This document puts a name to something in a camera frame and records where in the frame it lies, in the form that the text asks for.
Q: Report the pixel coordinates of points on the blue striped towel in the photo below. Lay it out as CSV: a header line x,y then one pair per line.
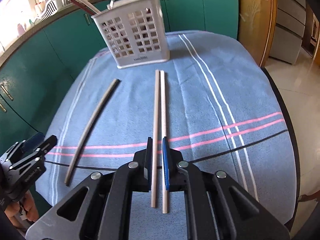
x,y
231,160

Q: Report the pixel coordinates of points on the beige chopstick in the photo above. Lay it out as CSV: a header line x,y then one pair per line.
x,y
155,140

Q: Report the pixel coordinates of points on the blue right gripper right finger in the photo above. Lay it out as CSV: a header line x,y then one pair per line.
x,y
165,153

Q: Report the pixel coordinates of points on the wooden glass sliding door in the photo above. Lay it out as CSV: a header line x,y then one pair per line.
x,y
257,22

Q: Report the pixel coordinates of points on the white plastic utensil basket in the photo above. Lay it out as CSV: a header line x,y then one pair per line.
x,y
134,33

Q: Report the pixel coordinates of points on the grey chopstick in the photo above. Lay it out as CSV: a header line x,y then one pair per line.
x,y
89,128

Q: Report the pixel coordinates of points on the dark red chopstick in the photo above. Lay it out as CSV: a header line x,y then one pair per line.
x,y
86,6

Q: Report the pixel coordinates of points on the white chopstick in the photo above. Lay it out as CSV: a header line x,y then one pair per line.
x,y
164,134

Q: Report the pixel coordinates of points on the white dish rack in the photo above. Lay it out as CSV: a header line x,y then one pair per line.
x,y
51,8

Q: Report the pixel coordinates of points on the silver refrigerator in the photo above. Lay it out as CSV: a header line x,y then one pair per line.
x,y
289,31

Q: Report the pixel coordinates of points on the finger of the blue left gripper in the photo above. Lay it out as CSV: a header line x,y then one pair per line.
x,y
31,144

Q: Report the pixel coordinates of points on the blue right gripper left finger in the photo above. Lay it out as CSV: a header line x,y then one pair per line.
x,y
148,163

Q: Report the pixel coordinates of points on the person's left hand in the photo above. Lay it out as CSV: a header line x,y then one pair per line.
x,y
28,204

